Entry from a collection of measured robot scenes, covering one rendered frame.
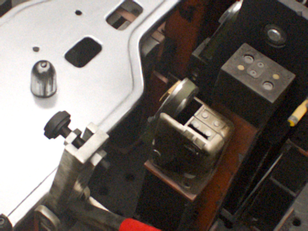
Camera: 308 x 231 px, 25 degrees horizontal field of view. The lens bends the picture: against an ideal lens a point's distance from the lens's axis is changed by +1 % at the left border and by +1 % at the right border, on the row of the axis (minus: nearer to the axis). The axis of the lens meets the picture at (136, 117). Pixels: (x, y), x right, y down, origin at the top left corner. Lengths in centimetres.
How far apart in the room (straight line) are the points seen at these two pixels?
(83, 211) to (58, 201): 3
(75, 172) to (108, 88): 29
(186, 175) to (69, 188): 24
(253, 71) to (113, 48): 22
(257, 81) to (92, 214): 24
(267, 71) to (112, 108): 20
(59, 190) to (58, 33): 32
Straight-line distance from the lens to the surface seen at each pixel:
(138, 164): 117
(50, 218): 71
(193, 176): 84
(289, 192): 102
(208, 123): 79
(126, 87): 89
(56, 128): 60
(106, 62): 91
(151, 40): 95
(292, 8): 76
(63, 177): 63
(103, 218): 68
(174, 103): 77
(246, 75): 78
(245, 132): 84
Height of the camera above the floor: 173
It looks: 57 degrees down
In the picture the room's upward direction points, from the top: 12 degrees clockwise
